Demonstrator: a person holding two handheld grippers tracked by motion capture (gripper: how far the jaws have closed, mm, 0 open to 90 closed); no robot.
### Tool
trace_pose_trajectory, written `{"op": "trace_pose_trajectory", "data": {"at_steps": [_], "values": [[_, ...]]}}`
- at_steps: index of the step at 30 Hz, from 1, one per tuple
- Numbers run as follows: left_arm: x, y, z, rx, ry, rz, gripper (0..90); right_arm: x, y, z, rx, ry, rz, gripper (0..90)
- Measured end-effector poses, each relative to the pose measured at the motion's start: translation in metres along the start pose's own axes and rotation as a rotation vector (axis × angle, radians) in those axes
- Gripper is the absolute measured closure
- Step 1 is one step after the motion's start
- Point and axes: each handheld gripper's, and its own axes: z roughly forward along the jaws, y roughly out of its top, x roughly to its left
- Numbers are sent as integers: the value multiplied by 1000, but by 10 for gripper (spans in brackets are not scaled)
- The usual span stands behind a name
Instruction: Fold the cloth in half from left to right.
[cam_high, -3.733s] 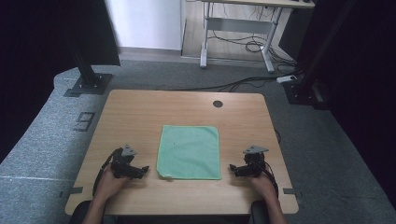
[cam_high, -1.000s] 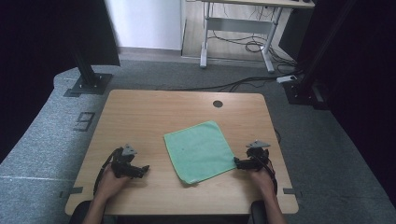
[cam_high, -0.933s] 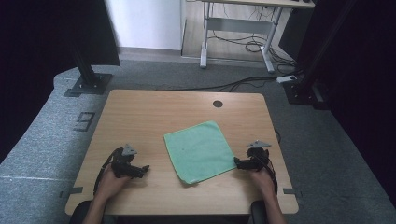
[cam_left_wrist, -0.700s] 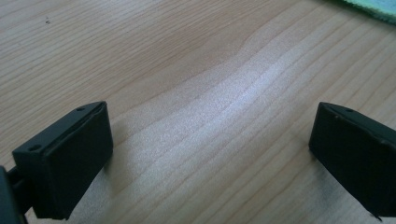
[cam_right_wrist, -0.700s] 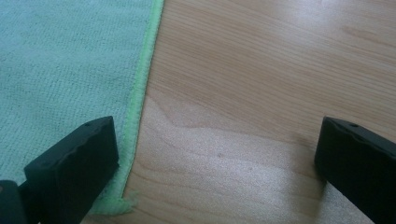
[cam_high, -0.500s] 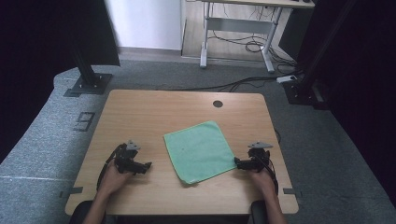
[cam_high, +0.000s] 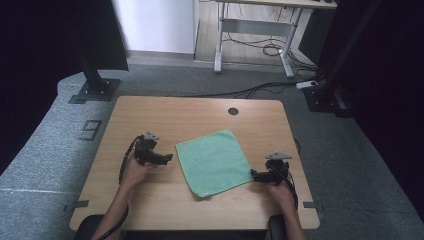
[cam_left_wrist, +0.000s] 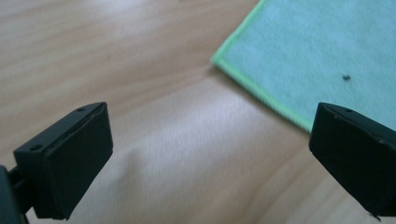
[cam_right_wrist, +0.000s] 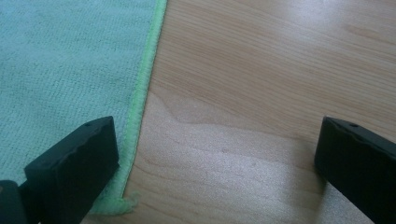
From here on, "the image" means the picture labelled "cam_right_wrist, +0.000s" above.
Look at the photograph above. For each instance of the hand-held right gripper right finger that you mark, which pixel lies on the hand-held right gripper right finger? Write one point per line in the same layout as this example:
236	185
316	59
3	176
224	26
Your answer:
358	168

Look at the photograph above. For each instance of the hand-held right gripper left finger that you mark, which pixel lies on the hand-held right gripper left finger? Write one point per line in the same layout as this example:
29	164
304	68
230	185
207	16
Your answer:
74	168

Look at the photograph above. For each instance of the green towel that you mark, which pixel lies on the green towel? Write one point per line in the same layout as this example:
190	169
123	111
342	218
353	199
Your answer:
68	68

